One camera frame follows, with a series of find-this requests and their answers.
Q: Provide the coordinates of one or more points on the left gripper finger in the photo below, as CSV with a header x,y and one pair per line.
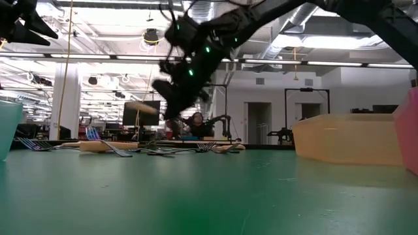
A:
x,y
26,34
37,26

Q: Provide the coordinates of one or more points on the silver fork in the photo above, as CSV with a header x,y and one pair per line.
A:
x,y
205,147

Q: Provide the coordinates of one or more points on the black fork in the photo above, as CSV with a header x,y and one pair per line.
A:
x,y
163,154

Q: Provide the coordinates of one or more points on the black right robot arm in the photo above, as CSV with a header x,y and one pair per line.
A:
x,y
392,19

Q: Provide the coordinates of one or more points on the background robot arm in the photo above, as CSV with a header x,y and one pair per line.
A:
x,y
225,119

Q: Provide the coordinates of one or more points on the person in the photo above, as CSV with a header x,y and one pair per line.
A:
x,y
197,127

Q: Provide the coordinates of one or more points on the black monitor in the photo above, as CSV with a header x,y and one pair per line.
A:
x,y
143,120

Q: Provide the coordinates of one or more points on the long light bar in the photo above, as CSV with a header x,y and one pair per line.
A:
x,y
81,56

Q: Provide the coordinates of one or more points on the round ceiling device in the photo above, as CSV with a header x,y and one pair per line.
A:
x,y
151,36

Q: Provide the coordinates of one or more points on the red chair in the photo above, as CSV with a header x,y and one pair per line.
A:
x,y
84,127

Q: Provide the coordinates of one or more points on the green table mat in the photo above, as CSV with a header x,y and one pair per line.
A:
x,y
196,196

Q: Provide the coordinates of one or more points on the teal plastic bin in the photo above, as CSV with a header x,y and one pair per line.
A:
x,y
8,130

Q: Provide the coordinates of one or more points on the orange plastic bin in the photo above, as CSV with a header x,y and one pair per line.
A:
x,y
346,140

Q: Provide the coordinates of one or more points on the pink plastic bin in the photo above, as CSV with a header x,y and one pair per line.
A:
x,y
409,137

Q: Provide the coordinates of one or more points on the silver ventilation duct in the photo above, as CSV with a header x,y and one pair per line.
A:
x,y
303,21

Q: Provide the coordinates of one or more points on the black rig frame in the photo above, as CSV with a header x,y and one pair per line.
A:
x,y
307,89

